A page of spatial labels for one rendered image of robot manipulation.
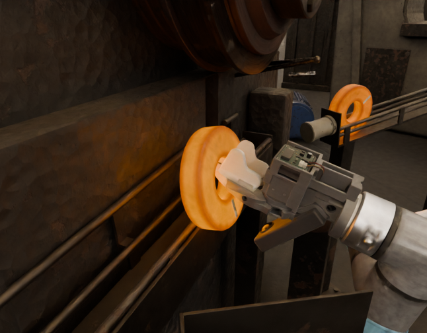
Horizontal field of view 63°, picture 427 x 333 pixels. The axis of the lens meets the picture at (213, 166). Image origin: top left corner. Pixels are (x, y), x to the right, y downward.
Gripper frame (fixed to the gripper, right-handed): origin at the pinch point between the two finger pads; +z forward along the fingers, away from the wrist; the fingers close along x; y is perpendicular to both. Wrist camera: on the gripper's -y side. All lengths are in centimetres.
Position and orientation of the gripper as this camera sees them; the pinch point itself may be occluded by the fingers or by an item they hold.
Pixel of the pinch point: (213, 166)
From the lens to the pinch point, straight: 52.5
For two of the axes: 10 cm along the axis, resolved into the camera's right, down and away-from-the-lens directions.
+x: -4.4, 3.8, -8.1
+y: 2.3, -8.3, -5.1
